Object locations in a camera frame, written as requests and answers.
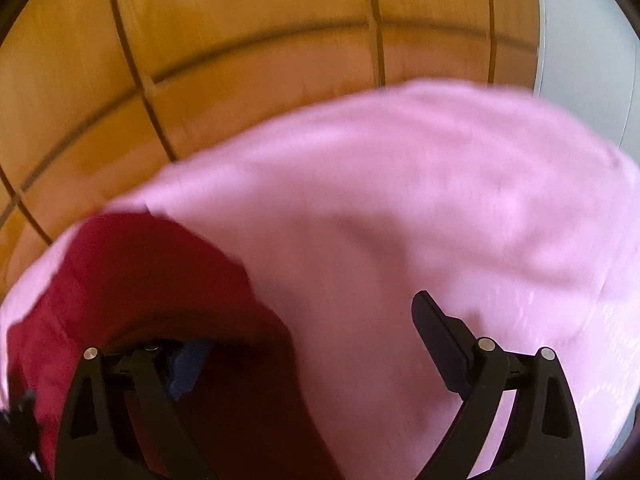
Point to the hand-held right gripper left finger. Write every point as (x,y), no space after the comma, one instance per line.
(189,365)

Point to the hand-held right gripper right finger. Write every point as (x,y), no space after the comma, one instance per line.
(440,335)

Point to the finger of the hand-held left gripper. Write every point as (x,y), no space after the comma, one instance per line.
(17,425)

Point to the dark red garment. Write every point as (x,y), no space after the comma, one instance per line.
(140,270)

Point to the pink bed sheet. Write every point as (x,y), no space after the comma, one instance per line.
(400,185)

